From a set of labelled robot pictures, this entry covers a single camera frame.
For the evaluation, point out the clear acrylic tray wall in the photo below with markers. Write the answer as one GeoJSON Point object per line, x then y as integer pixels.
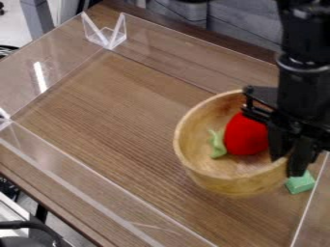
{"type": "Point", "coordinates": [106, 141]}

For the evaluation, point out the red felt strawberry toy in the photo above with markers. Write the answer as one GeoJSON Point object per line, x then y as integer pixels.
{"type": "Point", "coordinates": [246, 136]}

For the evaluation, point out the clear acrylic corner bracket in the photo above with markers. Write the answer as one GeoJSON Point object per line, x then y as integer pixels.
{"type": "Point", "coordinates": [106, 37]}

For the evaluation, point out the green rectangular block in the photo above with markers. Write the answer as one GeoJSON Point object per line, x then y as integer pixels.
{"type": "Point", "coordinates": [300, 184]}

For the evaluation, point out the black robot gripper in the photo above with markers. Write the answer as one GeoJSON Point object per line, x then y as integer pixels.
{"type": "Point", "coordinates": [294, 110]}

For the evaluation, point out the light wooden bowl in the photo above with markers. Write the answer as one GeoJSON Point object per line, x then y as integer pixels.
{"type": "Point", "coordinates": [222, 149]}

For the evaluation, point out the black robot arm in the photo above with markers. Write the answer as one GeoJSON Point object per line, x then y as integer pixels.
{"type": "Point", "coordinates": [305, 20]}

